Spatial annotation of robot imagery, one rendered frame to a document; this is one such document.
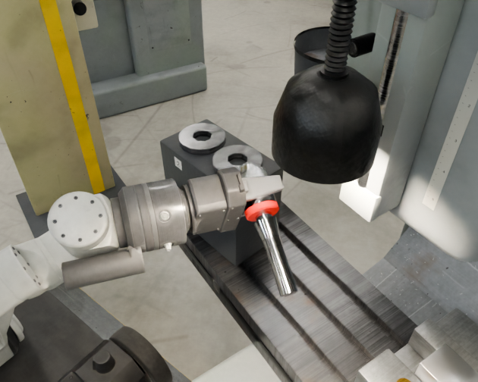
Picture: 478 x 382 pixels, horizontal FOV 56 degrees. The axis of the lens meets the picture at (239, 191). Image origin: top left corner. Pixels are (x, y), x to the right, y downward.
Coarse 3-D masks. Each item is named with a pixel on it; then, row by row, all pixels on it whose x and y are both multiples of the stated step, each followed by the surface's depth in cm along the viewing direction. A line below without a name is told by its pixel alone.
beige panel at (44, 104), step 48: (0, 0) 166; (48, 0) 174; (0, 48) 175; (48, 48) 185; (0, 96) 185; (48, 96) 196; (48, 144) 208; (96, 144) 223; (48, 192) 222; (96, 192) 239
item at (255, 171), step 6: (252, 168) 62; (258, 168) 62; (264, 168) 63; (246, 174) 61; (252, 174) 61; (258, 174) 61; (264, 174) 62; (264, 198) 60; (270, 198) 60; (252, 204) 60
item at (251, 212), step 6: (258, 204) 59; (264, 204) 59; (270, 204) 60; (276, 204) 61; (246, 210) 61; (252, 210) 60; (258, 210) 59; (264, 210) 60; (270, 210) 61; (276, 210) 61; (246, 216) 61; (252, 216) 61
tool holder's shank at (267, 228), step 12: (264, 216) 60; (264, 228) 59; (276, 228) 60; (264, 240) 59; (276, 240) 59; (276, 252) 58; (276, 264) 58; (288, 264) 58; (276, 276) 57; (288, 276) 57; (288, 288) 56
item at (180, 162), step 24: (168, 144) 86; (192, 144) 84; (216, 144) 84; (240, 144) 86; (168, 168) 90; (192, 168) 82; (216, 168) 79; (240, 168) 78; (216, 240) 88; (240, 240) 83
